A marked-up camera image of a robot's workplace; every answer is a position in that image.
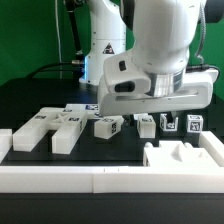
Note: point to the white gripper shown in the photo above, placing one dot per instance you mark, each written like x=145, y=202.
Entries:
x=195, y=93

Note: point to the white chair seat part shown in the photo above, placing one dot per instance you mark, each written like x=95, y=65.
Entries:
x=175, y=154

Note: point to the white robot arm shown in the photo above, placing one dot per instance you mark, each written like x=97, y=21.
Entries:
x=139, y=60

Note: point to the white chair back part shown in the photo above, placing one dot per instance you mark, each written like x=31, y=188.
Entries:
x=66, y=124

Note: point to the white tagged cube far right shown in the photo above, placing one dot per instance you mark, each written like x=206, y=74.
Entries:
x=194, y=123

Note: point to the white paper tag sheet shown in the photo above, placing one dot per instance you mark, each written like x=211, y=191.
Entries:
x=91, y=109

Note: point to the white left fence wall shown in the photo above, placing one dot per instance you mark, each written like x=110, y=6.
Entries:
x=5, y=142

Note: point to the white front fence wall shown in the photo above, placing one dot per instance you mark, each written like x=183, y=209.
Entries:
x=62, y=179

